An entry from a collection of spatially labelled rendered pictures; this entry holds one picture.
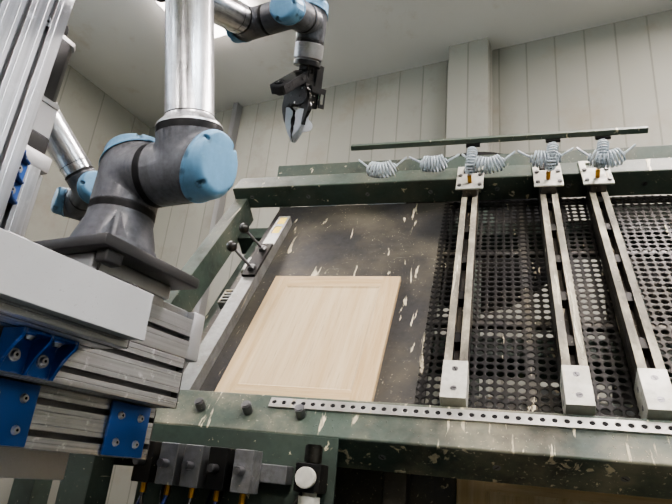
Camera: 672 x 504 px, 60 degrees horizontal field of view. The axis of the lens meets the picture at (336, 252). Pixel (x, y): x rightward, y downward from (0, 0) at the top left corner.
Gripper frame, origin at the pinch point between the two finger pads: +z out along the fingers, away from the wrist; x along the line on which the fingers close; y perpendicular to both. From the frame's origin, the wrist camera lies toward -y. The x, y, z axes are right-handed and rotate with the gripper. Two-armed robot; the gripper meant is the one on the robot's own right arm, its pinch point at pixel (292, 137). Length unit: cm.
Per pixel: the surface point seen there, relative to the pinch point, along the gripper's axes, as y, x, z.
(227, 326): 5, 21, 59
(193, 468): -34, -14, 76
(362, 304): 32, -10, 47
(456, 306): 33, -40, 40
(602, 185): 101, -56, -1
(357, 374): 9, -26, 59
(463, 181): 88, -10, 5
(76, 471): -39, 25, 93
